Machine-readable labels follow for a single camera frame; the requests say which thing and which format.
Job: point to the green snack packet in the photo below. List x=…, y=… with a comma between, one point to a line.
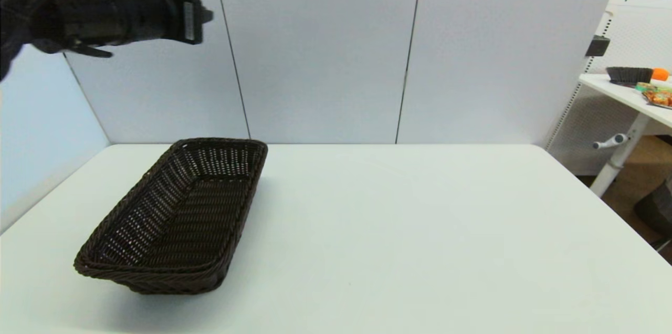
x=645, y=86

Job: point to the white side table leg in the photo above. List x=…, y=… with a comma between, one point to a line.
x=622, y=158

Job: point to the white side table top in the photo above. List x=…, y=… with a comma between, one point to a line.
x=625, y=96

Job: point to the orange red snack packet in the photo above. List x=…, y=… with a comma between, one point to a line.
x=659, y=97

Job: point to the small black basket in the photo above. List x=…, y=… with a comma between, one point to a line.
x=629, y=75

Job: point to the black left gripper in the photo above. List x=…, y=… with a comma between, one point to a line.
x=115, y=13

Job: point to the dark brown wicker basket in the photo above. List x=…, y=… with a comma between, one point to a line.
x=178, y=218

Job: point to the orange fruit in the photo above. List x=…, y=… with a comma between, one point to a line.
x=660, y=74

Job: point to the black box on pegboard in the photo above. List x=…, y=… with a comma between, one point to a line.
x=597, y=46

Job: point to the dark grey bin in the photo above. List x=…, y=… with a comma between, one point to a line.
x=656, y=210

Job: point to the white perforated pegboard panel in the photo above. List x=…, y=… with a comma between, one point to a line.
x=588, y=124

